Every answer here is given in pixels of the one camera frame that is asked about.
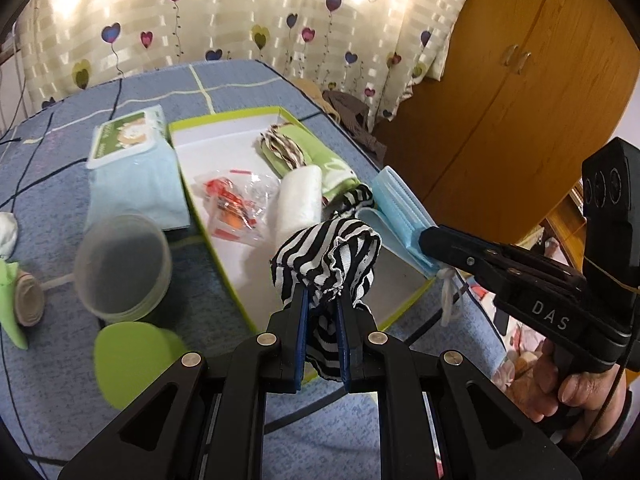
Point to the clear plastic jar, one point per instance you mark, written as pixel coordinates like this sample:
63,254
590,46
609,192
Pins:
122,270

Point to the person's right hand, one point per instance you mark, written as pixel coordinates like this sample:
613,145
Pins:
580,395

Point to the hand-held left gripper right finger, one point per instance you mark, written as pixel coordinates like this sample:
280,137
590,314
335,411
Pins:
342,345

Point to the heart print curtain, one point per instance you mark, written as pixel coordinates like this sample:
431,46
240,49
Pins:
225,10

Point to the wet wipes pack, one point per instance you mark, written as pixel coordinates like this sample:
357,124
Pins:
135,175

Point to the clear bag with orange print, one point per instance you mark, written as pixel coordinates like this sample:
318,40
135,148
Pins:
230,205

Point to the white cloth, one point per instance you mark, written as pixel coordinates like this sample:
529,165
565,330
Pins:
295,200

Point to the tan cloth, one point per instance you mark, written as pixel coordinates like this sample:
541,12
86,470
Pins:
310,92

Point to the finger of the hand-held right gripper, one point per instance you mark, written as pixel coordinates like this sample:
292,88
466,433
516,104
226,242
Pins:
460,250

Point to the blue plaid bedspread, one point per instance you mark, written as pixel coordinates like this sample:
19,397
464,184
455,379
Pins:
60,150

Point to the black white striped sock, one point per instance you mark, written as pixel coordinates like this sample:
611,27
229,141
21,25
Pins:
320,250
352,197

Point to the blue face mask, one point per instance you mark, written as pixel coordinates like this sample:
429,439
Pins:
395,210

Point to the white pale blue sock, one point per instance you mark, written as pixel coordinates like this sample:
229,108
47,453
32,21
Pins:
7,235

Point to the brown clothing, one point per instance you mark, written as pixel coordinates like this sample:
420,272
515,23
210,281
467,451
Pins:
355,120

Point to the green-edged white cardboard box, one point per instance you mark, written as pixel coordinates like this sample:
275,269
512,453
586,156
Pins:
225,145

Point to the green plastic jar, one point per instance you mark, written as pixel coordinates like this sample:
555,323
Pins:
135,360

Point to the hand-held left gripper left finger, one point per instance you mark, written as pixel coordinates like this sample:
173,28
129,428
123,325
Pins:
301,340

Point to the wooden wardrobe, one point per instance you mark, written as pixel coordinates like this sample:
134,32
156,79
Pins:
525,110

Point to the green rabbit towel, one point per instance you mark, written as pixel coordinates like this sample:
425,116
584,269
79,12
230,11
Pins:
310,150

